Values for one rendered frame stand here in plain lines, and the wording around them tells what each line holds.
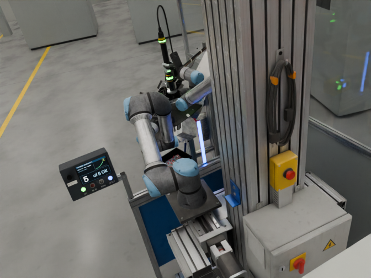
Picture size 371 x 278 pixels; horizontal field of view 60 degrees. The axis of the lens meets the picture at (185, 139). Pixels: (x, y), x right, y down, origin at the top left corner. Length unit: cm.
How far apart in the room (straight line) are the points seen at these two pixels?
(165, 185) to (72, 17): 803
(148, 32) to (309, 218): 678
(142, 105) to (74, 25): 774
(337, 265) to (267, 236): 99
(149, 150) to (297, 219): 72
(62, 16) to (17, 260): 700
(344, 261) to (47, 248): 310
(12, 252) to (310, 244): 274
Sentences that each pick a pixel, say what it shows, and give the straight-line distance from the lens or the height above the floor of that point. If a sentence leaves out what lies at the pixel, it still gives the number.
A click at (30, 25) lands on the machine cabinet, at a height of 62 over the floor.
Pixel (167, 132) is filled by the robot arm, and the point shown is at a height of 121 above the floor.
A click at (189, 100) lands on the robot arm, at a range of 180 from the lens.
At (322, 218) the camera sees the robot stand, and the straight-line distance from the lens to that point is 131.
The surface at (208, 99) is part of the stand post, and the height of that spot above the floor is 105.
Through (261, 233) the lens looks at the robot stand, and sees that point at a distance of 125.
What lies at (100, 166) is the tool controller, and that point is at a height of 120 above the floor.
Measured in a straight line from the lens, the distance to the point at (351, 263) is 26.
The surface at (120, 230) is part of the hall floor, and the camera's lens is 308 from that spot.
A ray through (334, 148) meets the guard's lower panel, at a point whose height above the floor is 89.
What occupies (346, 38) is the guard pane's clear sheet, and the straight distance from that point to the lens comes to 191.
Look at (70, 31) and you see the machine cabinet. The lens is 935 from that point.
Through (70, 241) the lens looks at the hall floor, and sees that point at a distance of 321.
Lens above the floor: 221
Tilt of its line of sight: 34 degrees down
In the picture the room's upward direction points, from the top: 11 degrees counter-clockwise
